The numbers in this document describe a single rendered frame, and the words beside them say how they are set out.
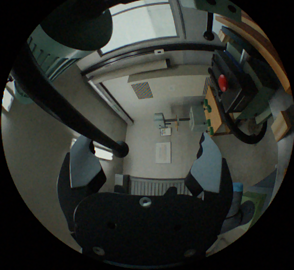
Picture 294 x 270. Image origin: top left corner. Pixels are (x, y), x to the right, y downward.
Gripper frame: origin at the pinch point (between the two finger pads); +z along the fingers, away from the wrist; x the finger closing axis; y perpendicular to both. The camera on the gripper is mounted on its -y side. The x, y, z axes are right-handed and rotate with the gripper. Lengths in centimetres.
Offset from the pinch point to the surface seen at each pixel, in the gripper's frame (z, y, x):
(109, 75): 166, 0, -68
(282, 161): -11.7, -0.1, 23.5
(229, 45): 7.7, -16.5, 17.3
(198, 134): 223, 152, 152
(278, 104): -4.8, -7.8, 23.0
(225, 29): 3.5, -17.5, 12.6
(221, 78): 4.1, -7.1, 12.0
